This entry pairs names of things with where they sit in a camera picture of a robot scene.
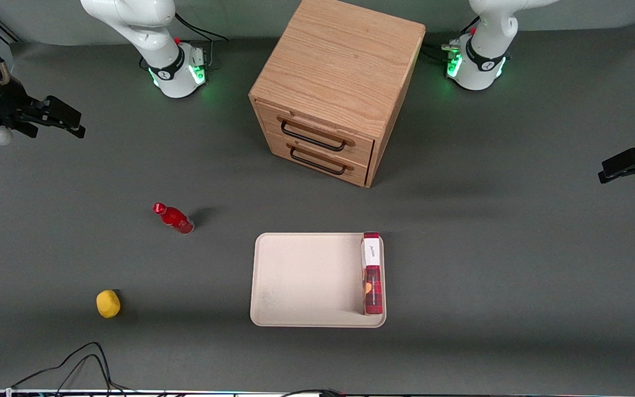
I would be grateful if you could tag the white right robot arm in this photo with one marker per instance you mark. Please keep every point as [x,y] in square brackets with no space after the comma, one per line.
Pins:
[157,55]

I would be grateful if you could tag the wooden drawer cabinet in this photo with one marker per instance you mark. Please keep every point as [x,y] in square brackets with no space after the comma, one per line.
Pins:
[345,60]

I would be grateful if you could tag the red plastic bottle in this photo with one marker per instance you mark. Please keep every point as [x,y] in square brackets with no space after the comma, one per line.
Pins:
[177,219]

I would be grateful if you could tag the yellow lemon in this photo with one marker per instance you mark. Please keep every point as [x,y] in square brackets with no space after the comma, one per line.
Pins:
[108,304]

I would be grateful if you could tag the red and white carton box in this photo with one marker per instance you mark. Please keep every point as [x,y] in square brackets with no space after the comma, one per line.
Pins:
[373,286]

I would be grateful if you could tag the beige plastic tray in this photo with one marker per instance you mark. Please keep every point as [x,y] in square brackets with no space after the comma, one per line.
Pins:
[306,281]

